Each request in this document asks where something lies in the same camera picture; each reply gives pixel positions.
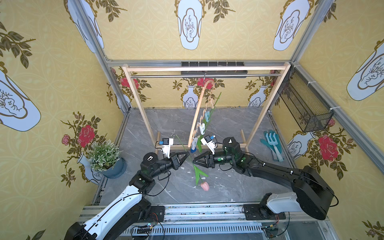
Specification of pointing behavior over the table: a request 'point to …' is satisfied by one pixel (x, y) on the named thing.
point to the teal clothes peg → (207, 115)
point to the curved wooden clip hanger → (212, 105)
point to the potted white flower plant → (104, 157)
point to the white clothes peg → (202, 127)
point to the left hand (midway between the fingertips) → (190, 155)
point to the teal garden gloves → (278, 140)
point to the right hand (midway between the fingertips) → (195, 165)
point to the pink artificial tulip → (204, 185)
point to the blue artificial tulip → (199, 145)
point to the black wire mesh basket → (308, 105)
